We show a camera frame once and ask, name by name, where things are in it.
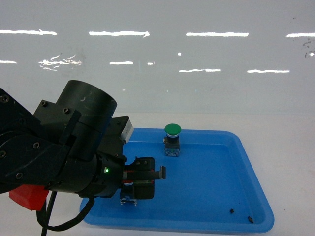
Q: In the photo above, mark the white glossy back panel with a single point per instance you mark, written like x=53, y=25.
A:
x=177, y=56

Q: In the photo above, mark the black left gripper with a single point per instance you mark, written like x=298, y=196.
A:
x=141, y=170

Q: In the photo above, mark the green push button switch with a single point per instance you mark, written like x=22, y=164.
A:
x=172, y=140

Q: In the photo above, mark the blue plastic tray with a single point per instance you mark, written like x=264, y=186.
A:
x=211, y=175

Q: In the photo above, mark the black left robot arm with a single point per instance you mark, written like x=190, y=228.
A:
x=74, y=145

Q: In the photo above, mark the red push button switch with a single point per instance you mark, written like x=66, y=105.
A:
x=127, y=194

